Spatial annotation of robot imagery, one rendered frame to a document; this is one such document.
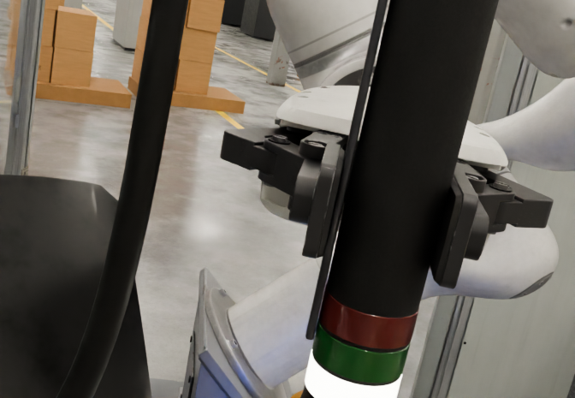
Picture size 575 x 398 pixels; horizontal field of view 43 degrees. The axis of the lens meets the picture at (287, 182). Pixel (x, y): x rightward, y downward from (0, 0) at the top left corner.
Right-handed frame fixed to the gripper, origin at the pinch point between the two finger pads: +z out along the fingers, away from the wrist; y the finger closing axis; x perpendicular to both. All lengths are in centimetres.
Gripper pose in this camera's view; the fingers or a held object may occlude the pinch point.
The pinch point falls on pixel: (386, 212)
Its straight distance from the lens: 25.6
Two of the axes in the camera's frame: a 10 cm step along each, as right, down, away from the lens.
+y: -9.8, -2.1, 0.6
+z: -1.1, 2.3, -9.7
